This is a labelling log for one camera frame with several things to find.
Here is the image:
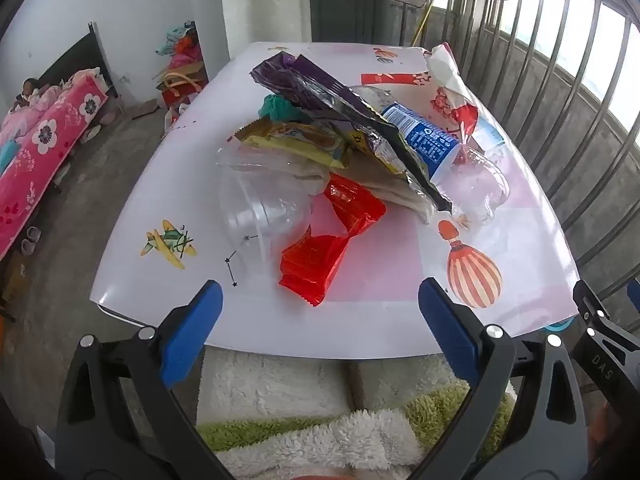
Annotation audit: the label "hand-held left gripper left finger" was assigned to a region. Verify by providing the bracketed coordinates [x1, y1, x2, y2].
[55, 280, 236, 480]

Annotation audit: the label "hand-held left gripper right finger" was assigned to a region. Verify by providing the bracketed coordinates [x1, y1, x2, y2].
[410, 277, 588, 480]

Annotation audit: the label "red snack wrapper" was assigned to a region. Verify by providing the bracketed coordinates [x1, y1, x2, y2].
[278, 172, 387, 307]

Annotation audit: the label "clear plastic cup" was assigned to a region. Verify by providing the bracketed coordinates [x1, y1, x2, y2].
[216, 157, 315, 281]

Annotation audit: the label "silver yellow foil wrapper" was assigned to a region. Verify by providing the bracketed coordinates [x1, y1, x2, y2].
[295, 72, 453, 213]

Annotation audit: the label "blue label plastic bottle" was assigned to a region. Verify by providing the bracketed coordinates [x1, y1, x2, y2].
[379, 102, 511, 223]

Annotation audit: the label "small clear blue wrapper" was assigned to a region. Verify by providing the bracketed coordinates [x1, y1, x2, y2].
[470, 119, 507, 150]

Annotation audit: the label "yellow snack wrapper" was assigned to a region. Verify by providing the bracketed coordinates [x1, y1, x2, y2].
[234, 119, 352, 170]

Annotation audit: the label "teal plastic bag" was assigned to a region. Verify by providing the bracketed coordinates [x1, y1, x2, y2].
[258, 94, 303, 123]

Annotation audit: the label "red white plastic bag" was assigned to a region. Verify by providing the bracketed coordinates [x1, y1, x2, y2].
[424, 43, 482, 153]

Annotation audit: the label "purple snack wrapper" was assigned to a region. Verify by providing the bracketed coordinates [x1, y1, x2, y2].
[250, 51, 381, 126]

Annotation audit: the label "fluffy white green robe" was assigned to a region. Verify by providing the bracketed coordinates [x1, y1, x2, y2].
[196, 347, 516, 480]

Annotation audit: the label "pink floral bed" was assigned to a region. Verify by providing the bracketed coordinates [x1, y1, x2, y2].
[0, 67, 110, 261]

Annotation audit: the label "colourful cloth pile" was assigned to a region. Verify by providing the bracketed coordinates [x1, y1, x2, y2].
[156, 22, 203, 68]

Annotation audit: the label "dark bed headboard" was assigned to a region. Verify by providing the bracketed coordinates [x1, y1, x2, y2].
[37, 22, 120, 101]

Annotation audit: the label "yellow stick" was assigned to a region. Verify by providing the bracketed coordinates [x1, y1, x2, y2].
[411, 0, 443, 47]

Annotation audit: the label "dark green cabinet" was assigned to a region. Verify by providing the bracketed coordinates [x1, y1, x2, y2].
[309, 0, 391, 43]

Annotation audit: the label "red bag yellow handles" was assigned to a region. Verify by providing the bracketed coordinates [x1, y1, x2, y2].
[159, 62, 208, 106]

